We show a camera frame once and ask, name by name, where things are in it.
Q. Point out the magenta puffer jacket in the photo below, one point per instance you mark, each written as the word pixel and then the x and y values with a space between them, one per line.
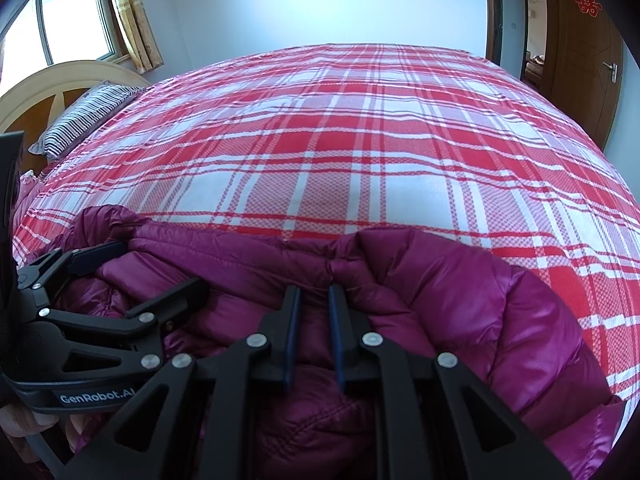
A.
pixel 450 310

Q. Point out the striped pillow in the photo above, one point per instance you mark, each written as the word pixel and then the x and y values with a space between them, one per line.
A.
pixel 80 120

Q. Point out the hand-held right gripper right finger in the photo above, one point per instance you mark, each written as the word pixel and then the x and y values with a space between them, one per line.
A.
pixel 336 330

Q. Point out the brown door frame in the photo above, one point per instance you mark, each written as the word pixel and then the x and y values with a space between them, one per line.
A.
pixel 494 10

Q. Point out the window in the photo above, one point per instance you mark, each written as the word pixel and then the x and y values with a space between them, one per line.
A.
pixel 70 15

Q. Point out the person's left hand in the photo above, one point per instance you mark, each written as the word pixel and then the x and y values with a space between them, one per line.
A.
pixel 20 422

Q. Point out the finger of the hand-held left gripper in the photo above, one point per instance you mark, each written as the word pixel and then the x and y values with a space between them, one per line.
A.
pixel 175 300
pixel 95 257

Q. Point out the brown wooden door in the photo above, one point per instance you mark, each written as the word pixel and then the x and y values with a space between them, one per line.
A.
pixel 575 70

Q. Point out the wooden bed headboard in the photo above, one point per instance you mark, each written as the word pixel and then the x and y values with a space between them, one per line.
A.
pixel 30 95

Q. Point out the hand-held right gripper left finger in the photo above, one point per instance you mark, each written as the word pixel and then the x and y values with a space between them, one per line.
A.
pixel 292 330

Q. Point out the yellow curtain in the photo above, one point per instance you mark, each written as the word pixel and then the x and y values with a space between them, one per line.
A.
pixel 132 20

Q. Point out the red plaid bed sheet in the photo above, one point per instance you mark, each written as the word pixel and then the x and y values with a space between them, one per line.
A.
pixel 325 160

